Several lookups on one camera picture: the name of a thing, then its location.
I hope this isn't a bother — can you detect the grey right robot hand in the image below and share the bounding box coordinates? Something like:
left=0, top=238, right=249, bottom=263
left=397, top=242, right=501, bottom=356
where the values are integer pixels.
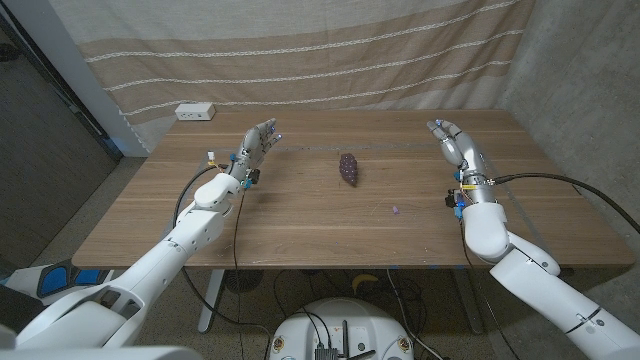
left=426, top=118, right=489, bottom=176

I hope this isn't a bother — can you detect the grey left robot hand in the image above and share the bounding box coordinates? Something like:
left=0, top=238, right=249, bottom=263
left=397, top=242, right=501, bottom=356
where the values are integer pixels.
left=227, top=118, right=283, bottom=183

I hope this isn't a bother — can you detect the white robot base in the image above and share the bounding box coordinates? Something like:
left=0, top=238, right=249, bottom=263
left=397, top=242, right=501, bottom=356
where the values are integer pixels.
left=268, top=297, right=415, bottom=360

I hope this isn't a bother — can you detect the white power strip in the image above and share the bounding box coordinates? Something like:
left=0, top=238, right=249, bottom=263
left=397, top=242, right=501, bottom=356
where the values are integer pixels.
left=174, top=102, right=217, bottom=122

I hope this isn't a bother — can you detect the purple grape bunch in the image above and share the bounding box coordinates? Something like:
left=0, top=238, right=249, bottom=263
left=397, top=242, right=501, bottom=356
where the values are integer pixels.
left=338, top=152, right=360, bottom=188

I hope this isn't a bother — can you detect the beige striped backdrop cloth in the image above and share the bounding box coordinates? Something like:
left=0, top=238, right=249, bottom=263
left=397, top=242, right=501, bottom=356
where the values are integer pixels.
left=48, top=0, right=536, bottom=151

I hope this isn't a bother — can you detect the black round floor foot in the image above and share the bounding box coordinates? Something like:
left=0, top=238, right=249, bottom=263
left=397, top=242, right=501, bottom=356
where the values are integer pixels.
left=223, top=269, right=265, bottom=294

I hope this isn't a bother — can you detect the white table leg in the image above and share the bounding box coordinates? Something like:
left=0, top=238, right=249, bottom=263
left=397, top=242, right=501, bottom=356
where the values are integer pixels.
left=197, top=269, right=226, bottom=335

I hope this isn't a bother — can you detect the yellow banana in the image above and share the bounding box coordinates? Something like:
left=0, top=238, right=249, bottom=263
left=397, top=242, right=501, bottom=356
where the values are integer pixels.
left=351, top=273, right=380, bottom=295

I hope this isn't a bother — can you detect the white device with blue pads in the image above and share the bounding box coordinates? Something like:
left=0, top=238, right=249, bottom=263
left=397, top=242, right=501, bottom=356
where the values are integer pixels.
left=2, top=258, right=114, bottom=306

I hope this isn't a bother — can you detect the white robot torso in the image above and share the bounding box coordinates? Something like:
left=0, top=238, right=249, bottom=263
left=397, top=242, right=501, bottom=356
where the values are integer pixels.
left=0, top=324, right=204, bottom=360

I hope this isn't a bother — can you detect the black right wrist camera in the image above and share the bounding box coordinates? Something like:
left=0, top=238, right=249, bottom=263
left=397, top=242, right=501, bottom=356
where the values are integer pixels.
left=445, top=188, right=466, bottom=220

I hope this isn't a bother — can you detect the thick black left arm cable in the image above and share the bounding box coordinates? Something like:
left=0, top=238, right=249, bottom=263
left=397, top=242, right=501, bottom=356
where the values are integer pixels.
left=172, top=164, right=271, bottom=337

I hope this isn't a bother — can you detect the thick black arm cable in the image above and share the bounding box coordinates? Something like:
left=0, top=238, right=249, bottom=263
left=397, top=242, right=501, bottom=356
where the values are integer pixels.
left=172, top=164, right=271, bottom=337
left=492, top=172, right=640, bottom=236

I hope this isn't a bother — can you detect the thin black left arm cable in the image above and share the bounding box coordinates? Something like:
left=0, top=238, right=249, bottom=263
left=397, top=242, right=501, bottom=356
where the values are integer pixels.
left=232, top=189, right=247, bottom=360

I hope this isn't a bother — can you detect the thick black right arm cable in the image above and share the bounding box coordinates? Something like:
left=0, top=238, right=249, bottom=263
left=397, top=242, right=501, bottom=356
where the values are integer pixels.
left=492, top=172, right=640, bottom=236

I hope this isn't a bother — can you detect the grey floor cable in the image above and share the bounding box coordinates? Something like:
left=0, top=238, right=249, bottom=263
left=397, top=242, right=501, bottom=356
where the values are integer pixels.
left=385, top=269, right=444, bottom=360

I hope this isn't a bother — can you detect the white corner post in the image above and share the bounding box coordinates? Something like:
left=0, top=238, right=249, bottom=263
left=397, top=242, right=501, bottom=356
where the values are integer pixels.
left=4, top=0, right=149, bottom=158

